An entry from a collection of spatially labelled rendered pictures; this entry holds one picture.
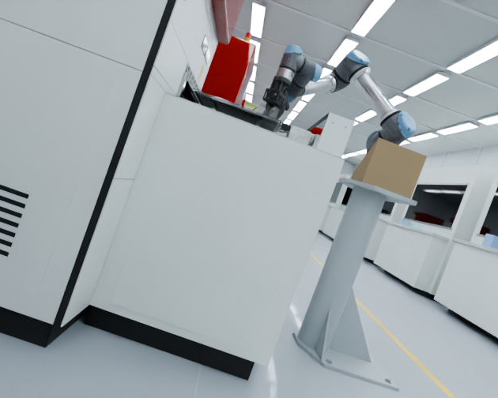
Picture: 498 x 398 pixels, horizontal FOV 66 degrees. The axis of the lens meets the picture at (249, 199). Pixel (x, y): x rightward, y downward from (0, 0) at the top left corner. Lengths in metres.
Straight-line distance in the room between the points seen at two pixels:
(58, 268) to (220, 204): 0.51
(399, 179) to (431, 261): 4.27
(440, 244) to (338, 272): 4.31
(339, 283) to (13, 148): 1.41
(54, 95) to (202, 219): 0.55
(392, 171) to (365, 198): 0.17
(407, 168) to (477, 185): 4.34
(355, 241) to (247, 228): 0.73
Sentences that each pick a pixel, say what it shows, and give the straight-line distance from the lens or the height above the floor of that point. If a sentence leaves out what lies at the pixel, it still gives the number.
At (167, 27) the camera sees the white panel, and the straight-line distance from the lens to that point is 1.16.
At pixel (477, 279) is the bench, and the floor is 0.52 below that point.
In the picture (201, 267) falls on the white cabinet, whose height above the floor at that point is 0.32.
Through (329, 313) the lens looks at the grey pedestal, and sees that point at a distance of 1.91.
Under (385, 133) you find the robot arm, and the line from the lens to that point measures 2.01.
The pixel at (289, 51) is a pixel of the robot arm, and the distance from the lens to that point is 1.78.
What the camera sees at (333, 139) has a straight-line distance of 1.37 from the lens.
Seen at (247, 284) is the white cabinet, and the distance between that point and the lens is 1.31.
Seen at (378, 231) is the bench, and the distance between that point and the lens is 8.09.
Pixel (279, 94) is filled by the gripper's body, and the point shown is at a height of 1.04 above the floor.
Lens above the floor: 0.63
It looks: 2 degrees down
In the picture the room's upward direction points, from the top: 20 degrees clockwise
